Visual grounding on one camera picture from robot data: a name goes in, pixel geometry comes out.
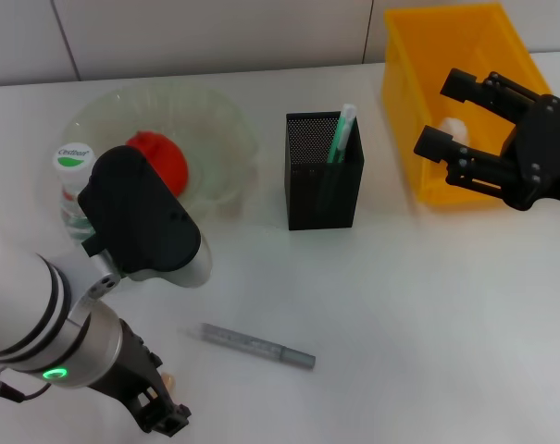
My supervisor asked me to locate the yellow plastic bin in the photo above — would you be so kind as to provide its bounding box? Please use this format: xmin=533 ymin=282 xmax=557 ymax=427
xmin=381 ymin=2 xmax=560 ymax=207

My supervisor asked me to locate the black mesh pen holder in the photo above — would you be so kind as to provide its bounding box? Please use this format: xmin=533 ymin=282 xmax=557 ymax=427
xmin=281 ymin=109 xmax=367 ymax=231

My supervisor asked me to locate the green pen white tip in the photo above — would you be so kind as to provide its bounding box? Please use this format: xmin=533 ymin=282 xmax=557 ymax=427
xmin=316 ymin=103 xmax=358 ymax=218

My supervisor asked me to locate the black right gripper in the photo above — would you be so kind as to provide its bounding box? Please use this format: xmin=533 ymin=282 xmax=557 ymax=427
xmin=413 ymin=68 xmax=560 ymax=213

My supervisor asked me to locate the grey marker pen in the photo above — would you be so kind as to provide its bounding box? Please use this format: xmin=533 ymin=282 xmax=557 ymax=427
xmin=200 ymin=322 xmax=317 ymax=371

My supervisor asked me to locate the clear water bottle green label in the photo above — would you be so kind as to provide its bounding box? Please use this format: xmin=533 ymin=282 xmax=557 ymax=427
xmin=52 ymin=142 xmax=98 ymax=241

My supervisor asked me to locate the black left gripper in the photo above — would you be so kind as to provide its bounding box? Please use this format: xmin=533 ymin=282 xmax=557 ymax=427
xmin=93 ymin=317 xmax=192 ymax=437

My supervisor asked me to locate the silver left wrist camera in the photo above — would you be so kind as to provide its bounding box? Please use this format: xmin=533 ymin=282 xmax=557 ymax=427
xmin=77 ymin=145 xmax=214 ymax=289

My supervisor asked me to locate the red-orange fruit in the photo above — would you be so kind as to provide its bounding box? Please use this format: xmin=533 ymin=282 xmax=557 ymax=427
xmin=124 ymin=130 xmax=190 ymax=198

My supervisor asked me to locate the white paper ball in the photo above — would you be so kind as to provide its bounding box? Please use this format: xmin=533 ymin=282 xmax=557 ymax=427
xmin=439 ymin=117 xmax=470 ymax=145

